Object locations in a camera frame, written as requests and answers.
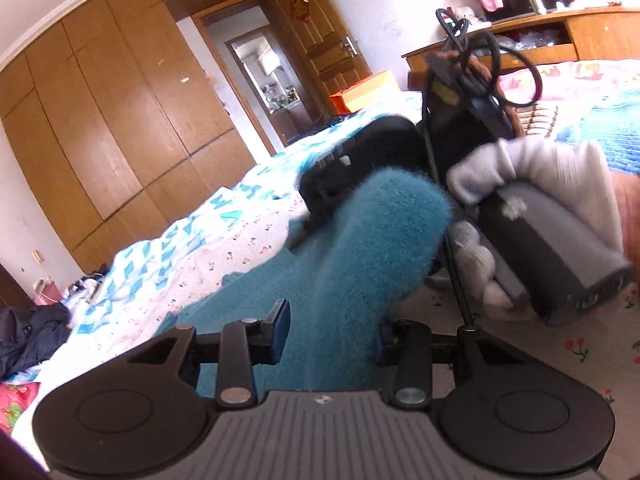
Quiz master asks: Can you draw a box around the person's right hand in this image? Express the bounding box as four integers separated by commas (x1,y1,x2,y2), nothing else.
445,139,626,321

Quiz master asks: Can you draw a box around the black cable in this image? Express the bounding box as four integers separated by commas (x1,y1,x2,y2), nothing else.
422,7,544,333

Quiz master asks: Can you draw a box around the brown woven object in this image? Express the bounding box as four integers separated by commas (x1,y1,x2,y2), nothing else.
509,104,562,139

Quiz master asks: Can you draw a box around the dark navy jacket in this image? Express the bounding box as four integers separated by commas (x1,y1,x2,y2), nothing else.
0,302,73,378

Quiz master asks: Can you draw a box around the person's right forearm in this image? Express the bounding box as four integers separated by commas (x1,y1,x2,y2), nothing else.
607,170,640,263

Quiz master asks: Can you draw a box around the wooden desk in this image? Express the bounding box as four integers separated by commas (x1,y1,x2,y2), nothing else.
401,6,640,91

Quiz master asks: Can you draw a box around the pink printed blanket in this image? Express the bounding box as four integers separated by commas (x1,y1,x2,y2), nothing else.
492,59,640,111

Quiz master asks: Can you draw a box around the blue white checkered blanket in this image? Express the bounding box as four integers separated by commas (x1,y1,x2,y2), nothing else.
65,105,426,341

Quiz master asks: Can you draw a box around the dark cloth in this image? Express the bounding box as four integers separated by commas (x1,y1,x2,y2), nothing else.
0,430,51,480

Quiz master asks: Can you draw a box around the light blue textured blanket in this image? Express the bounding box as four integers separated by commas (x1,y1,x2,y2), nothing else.
555,87,640,176

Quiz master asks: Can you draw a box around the brown wooden wardrobe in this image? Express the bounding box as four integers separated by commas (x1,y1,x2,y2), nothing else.
0,0,371,276

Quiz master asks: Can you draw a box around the orange cardboard box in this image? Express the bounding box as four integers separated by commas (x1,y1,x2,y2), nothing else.
328,69,403,116

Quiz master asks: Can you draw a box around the glass display cabinet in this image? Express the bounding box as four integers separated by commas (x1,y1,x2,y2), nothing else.
227,32,306,143

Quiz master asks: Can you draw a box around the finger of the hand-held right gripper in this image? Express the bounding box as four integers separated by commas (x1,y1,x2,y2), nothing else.
286,194,347,253

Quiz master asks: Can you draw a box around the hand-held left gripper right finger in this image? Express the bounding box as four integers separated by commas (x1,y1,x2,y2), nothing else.
376,319,546,408

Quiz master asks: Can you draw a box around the dark wooden headboard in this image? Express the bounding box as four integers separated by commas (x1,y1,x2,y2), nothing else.
0,262,36,313

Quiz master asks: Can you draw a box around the pink cartoon print pillow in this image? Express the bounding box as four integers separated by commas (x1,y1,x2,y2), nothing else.
0,381,41,436

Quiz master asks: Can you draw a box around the brown wooden door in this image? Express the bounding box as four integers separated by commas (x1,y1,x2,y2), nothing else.
267,0,373,111

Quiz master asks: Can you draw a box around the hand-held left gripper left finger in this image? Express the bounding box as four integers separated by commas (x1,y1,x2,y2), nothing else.
112,299,292,408

